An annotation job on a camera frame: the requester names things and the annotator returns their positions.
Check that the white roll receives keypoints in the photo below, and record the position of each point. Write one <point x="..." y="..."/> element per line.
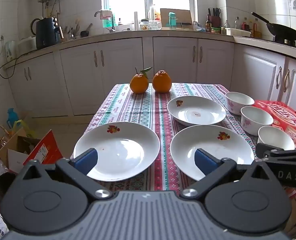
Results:
<point x="136" y="21"/>

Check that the black woven basket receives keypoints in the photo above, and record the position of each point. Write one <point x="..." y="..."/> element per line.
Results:
<point x="2" y="187"/>

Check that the blue plastic toy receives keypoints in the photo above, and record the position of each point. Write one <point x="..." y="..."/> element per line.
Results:
<point x="12" y="116"/>

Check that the clear glass bottle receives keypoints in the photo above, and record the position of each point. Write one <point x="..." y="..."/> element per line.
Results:
<point x="237" y="23"/>

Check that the white pink-flower bowl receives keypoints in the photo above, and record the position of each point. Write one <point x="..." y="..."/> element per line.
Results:
<point x="234" y="106"/>
<point x="275" y="137"/>
<point x="250" y="125"/>

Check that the utensil holder with chopsticks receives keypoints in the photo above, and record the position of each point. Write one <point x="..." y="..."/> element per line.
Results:
<point x="71" y="33"/>

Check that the black wok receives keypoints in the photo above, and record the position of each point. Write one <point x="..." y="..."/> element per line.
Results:
<point x="285" y="32"/>

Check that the white countertop appliance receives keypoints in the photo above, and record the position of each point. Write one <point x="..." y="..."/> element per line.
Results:
<point x="26" y="46"/>

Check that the orange with green leaf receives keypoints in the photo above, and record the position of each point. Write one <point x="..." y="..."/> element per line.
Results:
<point x="139" y="85"/>

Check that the pink cloth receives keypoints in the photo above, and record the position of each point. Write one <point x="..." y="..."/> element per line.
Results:
<point x="105" y="14"/>

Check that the patterned tablecloth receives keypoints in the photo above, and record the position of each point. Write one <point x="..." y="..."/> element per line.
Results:
<point x="163" y="132"/>

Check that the green dish soap bottle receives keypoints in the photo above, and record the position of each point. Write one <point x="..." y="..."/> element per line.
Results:
<point x="105" y="23"/>

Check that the bumpy-topped orange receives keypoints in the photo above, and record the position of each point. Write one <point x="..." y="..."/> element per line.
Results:
<point x="162" y="82"/>

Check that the dark sauce bottle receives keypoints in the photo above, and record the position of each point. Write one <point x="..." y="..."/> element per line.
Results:
<point x="208" y="26"/>

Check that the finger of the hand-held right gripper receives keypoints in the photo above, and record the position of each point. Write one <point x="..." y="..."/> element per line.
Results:
<point x="275" y="155"/>

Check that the knife block with knives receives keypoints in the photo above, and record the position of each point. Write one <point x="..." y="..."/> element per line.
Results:
<point x="215" y="21"/>

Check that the brown cutting board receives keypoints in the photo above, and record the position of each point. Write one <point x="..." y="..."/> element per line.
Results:
<point x="183" y="16"/>

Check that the dark mortar and pestle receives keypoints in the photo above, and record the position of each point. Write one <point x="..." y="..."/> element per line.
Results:
<point x="84" y="33"/>

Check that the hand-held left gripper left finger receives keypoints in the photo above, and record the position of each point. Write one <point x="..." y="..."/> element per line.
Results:
<point x="86" y="160"/>

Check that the white kitchen cabinets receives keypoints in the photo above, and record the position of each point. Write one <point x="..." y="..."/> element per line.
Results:
<point x="123" y="60"/>

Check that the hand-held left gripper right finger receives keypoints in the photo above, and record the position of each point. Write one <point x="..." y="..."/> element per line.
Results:
<point x="205" y="161"/>

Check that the white plastic tray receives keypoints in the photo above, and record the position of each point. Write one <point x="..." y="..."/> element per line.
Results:
<point x="238" y="32"/>

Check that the cardboard box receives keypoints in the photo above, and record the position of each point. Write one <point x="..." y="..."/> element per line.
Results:
<point x="15" y="155"/>

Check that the white plate with centre smudge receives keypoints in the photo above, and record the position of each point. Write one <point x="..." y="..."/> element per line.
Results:
<point x="200" y="107"/>

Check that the glass mug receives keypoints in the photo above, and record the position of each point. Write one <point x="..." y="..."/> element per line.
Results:
<point x="155" y="25"/>

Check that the red gift box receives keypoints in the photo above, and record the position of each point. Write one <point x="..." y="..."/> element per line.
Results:
<point x="285" y="112"/>

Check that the white fruit-print plate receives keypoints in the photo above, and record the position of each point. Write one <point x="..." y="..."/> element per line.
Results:
<point x="228" y="155"/>
<point x="128" y="152"/>

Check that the kitchen countertop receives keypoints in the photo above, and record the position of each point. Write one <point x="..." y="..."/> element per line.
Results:
<point x="188" y="33"/>

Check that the yellow-green bag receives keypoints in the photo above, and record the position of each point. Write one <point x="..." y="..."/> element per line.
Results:
<point x="25" y="127"/>

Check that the metal faucet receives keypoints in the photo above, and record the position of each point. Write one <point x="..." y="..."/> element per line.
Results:
<point x="112" y="25"/>

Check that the cooking oil bottle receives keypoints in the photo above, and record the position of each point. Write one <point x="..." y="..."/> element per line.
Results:
<point x="153" y="12"/>

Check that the metal kettle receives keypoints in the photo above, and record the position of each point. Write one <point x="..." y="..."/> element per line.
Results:
<point x="32" y="27"/>

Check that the teal water bottle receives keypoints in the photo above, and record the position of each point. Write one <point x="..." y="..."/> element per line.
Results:
<point x="172" y="21"/>

